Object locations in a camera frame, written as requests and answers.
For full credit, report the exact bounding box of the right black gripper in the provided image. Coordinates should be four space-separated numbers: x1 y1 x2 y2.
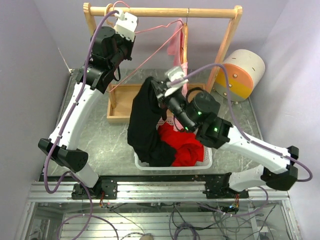
151 77 196 132

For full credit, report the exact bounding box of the light wooden hanger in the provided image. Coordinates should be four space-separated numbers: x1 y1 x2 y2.
104 2 120 28

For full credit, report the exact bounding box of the black printed t shirt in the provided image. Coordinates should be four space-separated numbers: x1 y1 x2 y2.
127 76 177 167

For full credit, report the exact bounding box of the pink wire hanger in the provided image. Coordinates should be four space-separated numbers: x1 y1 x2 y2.
110 16 181 89

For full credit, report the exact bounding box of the red t shirt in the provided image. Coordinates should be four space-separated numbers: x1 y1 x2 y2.
157 122 204 167

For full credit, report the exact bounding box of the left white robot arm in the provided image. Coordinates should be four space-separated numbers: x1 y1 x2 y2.
38 26 136 199

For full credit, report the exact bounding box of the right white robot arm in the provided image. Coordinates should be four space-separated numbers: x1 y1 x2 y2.
150 78 299 198

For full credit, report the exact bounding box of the pink t shirt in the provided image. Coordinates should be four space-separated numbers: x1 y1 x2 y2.
166 17 190 133

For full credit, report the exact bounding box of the wooden hanger metal hook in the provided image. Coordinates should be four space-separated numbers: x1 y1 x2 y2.
180 8 190 64

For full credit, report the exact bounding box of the wooden clothes rack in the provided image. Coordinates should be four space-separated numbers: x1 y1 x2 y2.
83 2 243 124

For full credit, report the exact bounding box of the round pastel drawer cabinet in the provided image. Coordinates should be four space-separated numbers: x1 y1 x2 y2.
223 49 266 102

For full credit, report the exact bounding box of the white plastic basket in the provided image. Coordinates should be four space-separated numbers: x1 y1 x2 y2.
133 117 213 171

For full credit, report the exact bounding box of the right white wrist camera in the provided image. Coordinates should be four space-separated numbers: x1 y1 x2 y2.
164 66 189 97

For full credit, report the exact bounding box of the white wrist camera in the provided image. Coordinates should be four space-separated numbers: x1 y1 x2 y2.
164 66 189 97
114 9 139 42

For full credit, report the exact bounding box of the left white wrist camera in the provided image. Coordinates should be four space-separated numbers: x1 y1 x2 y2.
114 9 139 42

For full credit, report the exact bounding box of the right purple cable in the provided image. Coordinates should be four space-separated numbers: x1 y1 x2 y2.
172 63 313 218

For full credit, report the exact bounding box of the aluminium mounting rail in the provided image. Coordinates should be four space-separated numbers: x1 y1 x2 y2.
27 181 291 203

